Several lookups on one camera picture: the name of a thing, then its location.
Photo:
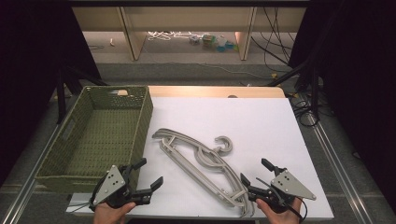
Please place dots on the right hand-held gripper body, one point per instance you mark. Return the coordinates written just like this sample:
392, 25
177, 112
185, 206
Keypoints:
288, 185

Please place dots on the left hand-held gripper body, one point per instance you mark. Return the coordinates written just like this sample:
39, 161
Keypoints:
112, 183

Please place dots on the green woven basket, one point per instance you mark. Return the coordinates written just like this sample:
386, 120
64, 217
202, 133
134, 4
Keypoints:
102, 133

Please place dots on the person's left hand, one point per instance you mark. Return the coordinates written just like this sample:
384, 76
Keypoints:
109, 215

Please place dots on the person's right hand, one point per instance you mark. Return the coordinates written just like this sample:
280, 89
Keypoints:
285, 218

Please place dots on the white table mat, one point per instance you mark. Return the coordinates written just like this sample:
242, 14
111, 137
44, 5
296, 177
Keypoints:
249, 124

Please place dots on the black curtain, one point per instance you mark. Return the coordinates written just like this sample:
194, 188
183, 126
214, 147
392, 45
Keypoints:
361, 77
28, 62

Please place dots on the pile of colourful toys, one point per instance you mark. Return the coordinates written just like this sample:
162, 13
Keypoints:
214, 42

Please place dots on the light wooden shelf unit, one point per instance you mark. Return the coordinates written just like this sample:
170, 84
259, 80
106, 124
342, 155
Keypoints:
186, 18

